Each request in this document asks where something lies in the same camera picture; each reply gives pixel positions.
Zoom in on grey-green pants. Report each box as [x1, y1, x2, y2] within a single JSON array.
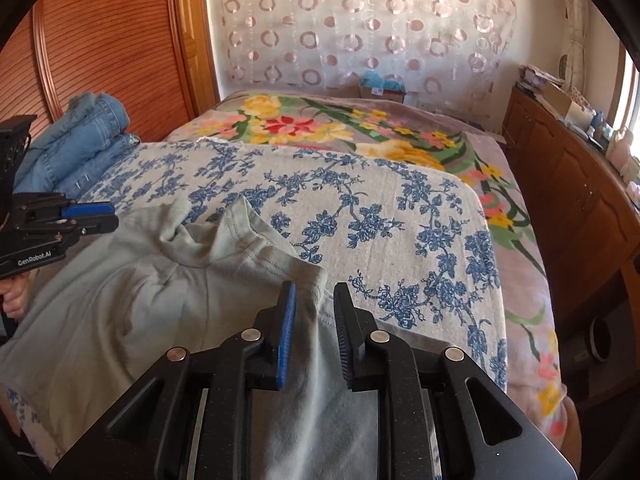
[[0, 194, 444, 480]]

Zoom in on person's left hand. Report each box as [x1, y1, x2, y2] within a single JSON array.
[[0, 270, 37, 320]]

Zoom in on bottom folded blue jeans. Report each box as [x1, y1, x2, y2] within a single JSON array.
[[54, 132, 141, 200]]

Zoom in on folded blue jeans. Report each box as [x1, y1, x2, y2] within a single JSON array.
[[14, 93, 129, 193], [54, 132, 141, 200]]

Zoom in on middle folded blue jeans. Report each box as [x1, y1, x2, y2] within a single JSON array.
[[14, 93, 129, 193]]

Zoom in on blue floral bed cover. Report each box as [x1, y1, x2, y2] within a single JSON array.
[[0, 138, 509, 470]]

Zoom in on wooden slatted wardrobe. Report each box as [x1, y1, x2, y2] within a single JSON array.
[[1, 0, 219, 142]]

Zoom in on colourful flower blanket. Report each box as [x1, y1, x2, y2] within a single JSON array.
[[160, 92, 568, 443]]

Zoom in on wooden sideboard cabinet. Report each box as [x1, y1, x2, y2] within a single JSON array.
[[501, 88, 639, 334]]

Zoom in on cardboard box on sideboard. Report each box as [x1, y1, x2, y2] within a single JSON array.
[[541, 82, 593, 130]]

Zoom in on stack of papers on sideboard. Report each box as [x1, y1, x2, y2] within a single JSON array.
[[518, 64, 564, 100]]

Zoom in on white bottle on sideboard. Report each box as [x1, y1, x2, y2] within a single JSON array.
[[605, 127, 634, 174]]

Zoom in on circle pattern sheer curtain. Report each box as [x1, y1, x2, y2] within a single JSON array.
[[207, 0, 518, 110]]

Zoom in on beige side curtain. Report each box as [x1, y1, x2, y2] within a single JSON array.
[[564, 0, 590, 92]]

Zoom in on window with wooden frame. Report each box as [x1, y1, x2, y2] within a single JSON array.
[[608, 44, 640, 159]]

